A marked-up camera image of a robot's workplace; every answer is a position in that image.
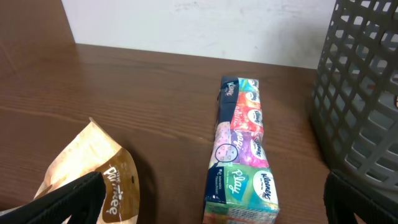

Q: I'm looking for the crumpled beige snack bag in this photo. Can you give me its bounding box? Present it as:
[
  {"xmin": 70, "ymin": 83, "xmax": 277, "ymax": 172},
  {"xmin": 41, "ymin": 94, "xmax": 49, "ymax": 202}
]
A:
[{"xmin": 34, "ymin": 119, "xmax": 140, "ymax": 224}]

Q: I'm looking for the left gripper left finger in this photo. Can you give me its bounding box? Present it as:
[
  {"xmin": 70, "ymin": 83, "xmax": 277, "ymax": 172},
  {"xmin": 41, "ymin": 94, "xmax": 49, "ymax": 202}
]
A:
[{"xmin": 1, "ymin": 172, "xmax": 106, "ymax": 224}]

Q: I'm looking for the Kleenex tissue multipack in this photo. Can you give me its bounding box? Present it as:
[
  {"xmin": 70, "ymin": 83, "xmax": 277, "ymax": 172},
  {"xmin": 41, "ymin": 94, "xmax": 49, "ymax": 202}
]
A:
[{"xmin": 203, "ymin": 77, "xmax": 279, "ymax": 223}]

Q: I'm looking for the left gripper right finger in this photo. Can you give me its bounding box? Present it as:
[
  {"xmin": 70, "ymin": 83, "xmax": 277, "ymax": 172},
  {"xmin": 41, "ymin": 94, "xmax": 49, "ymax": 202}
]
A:
[{"xmin": 323, "ymin": 170, "xmax": 397, "ymax": 224}]

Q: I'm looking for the grey plastic basket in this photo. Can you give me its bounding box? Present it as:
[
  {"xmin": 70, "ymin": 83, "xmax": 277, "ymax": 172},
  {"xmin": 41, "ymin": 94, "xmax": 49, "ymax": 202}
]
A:
[{"xmin": 310, "ymin": 0, "xmax": 397, "ymax": 192}]

